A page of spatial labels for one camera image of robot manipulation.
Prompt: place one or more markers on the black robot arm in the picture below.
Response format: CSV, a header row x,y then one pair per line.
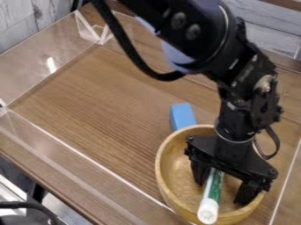
x,y
205,42

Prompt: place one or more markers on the blue eraser block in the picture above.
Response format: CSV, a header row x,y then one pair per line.
x,y
181,116

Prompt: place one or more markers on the clear acrylic enclosure wall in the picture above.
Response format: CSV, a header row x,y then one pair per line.
x,y
96,191

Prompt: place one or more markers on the clear acrylic corner bracket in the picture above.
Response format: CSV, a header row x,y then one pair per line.
x,y
94,33

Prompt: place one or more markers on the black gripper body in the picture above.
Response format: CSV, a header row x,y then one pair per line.
x,y
231,150

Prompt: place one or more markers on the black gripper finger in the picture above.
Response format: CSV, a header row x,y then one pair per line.
x,y
201,170
248,191

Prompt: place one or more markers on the green expo marker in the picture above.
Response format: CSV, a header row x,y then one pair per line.
x,y
208,210

